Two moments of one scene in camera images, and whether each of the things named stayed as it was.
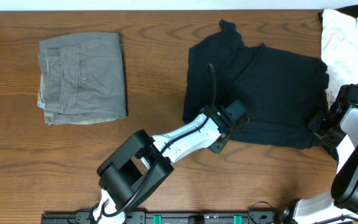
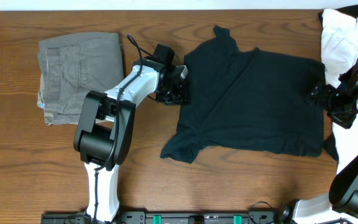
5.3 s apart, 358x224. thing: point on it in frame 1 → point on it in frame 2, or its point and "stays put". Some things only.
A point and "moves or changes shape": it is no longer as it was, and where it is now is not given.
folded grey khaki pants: x=82 y=78 stays put
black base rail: x=164 y=218 stays put
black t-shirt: x=281 y=92 moves or changes shape
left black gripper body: x=218 y=150 → x=173 y=94
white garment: x=349 y=51 stays put
